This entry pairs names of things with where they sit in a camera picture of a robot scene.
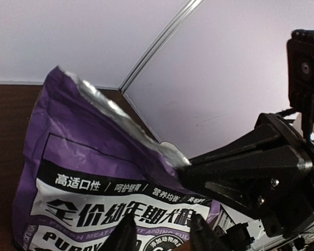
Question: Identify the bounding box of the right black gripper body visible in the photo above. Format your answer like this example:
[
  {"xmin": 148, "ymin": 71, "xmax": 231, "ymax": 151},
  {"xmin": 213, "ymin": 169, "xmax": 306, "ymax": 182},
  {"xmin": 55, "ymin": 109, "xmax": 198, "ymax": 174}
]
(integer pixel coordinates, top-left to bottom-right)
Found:
[{"xmin": 255, "ymin": 113, "xmax": 314, "ymax": 238}]

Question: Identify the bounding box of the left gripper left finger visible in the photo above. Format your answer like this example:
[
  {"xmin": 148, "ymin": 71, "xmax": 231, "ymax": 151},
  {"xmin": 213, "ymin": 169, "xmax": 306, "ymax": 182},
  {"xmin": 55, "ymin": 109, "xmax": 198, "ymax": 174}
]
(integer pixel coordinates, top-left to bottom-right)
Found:
[{"xmin": 100, "ymin": 215, "xmax": 139, "ymax": 251}]

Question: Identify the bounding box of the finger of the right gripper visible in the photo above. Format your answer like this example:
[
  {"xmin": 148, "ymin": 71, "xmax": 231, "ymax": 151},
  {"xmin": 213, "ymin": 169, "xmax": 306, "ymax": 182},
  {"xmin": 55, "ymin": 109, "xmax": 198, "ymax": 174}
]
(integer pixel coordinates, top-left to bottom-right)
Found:
[
  {"xmin": 190, "ymin": 123, "xmax": 280, "ymax": 167},
  {"xmin": 176, "ymin": 145, "xmax": 313, "ymax": 220}
]

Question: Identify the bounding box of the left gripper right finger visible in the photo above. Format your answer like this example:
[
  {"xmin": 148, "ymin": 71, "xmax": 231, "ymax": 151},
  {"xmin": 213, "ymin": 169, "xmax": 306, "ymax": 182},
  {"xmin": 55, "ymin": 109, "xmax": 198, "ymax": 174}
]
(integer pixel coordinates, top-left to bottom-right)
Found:
[{"xmin": 189, "ymin": 214, "xmax": 225, "ymax": 251}]

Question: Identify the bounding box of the purple pet food bag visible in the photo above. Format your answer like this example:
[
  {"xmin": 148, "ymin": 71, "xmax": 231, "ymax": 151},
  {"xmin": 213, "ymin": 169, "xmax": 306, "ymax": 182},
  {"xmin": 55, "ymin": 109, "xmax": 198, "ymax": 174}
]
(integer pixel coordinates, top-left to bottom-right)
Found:
[{"xmin": 12, "ymin": 65, "xmax": 262, "ymax": 251}]

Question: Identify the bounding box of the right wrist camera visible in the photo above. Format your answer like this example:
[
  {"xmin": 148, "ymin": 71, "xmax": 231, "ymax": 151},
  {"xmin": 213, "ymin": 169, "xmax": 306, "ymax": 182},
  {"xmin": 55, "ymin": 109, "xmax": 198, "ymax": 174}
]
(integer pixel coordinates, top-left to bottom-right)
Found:
[{"xmin": 286, "ymin": 29, "xmax": 314, "ymax": 123}]

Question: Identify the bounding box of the right aluminium frame post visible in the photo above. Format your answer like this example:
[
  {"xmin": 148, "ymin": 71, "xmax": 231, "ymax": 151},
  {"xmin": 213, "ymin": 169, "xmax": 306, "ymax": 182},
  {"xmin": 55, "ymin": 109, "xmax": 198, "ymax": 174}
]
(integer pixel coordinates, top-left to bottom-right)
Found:
[{"xmin": 119, "ymin": 0, "xmax": 204, "ymax": 94}]

